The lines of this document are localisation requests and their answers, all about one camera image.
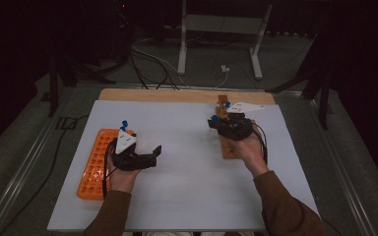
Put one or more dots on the wooden test tube rack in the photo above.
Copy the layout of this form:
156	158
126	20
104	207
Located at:
228	152

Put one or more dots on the person's right hand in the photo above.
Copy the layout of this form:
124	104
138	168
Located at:
252	154

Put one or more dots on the white table cover sheet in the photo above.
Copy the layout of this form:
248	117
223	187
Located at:
183	190

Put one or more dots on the blue-capped glass test tube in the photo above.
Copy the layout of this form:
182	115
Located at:
227	104
124	123
124	129
215	118

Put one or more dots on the orange plastic test tube rack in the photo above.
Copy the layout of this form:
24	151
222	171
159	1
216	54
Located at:
95	170

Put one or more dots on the black tripod stand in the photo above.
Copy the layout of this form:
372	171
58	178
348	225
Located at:
53	85
324	98

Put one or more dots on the white power adapter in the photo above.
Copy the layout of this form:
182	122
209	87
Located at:
225	68

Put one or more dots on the person's left hand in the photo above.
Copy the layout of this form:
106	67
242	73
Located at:
123	182

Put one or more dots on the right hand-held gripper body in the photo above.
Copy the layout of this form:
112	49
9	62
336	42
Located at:
236	128

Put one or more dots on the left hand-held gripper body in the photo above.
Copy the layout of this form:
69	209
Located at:
134	163

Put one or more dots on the grey metal stand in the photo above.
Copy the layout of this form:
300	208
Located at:
223	23

